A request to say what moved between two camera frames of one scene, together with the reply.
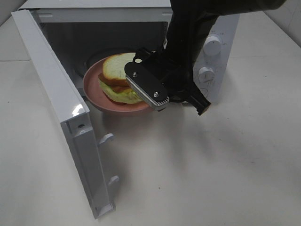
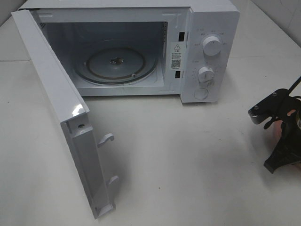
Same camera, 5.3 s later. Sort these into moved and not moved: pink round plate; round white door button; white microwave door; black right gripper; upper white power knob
Moved: black right gripper; pink round plate
Not moved: round white door button; upper white power knob; white microwave door
